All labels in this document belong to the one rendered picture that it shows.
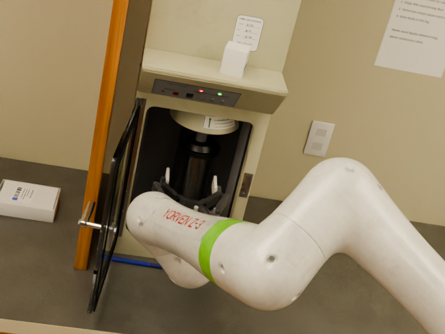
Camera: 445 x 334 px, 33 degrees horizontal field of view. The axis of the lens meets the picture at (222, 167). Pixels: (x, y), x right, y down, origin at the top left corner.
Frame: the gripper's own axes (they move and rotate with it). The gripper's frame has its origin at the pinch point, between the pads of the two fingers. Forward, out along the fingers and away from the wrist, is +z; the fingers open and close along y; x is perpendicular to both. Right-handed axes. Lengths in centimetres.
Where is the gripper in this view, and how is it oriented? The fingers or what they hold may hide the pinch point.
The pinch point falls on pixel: (191, 179)
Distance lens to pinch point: 187.0
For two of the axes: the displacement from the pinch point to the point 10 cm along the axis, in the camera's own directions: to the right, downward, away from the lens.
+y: -9.8, -1.7, -1.3
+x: -2.1, 8.6, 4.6
